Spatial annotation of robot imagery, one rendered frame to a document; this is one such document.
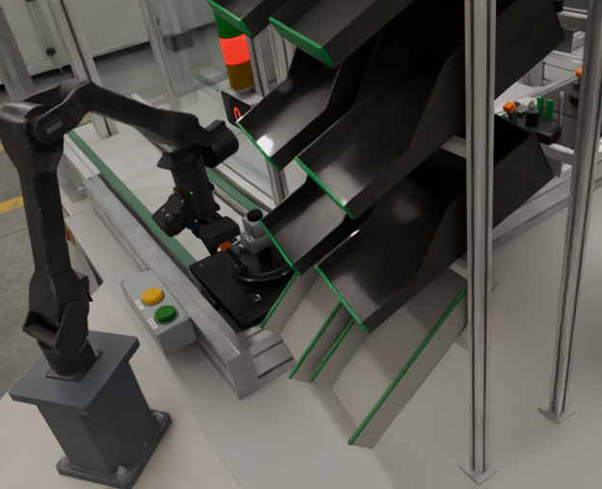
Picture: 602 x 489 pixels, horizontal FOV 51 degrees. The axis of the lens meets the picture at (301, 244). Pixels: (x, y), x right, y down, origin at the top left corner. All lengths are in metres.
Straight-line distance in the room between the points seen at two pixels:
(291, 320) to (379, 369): 0.21
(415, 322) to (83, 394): 0.48
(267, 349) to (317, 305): 0.17
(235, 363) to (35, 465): 0.38
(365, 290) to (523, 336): 0.49
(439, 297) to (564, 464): 0.33
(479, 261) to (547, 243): 0.72
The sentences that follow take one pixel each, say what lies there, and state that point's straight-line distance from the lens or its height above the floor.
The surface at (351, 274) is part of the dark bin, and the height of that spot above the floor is 1.20.
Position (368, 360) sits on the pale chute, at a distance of 0.92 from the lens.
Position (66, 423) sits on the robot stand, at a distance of 1.05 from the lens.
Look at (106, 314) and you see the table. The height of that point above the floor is 0.86.
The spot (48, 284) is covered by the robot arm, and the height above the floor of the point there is 1.21.
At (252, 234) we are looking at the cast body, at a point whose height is 1.07.
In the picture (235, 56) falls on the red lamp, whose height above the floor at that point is 1.33.
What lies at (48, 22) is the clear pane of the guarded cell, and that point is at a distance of 2.34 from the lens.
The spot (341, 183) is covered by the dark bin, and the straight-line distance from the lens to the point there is 0.69.
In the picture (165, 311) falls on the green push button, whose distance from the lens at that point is 1.21.
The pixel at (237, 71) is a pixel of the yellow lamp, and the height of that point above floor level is 1.30.
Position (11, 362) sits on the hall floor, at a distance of 2.93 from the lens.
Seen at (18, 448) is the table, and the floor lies 0.86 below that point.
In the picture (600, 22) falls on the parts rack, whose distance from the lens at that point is 0.74.
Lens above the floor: 1.70
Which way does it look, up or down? 35 degrees down
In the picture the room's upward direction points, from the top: 11 degrees counter-clockwise
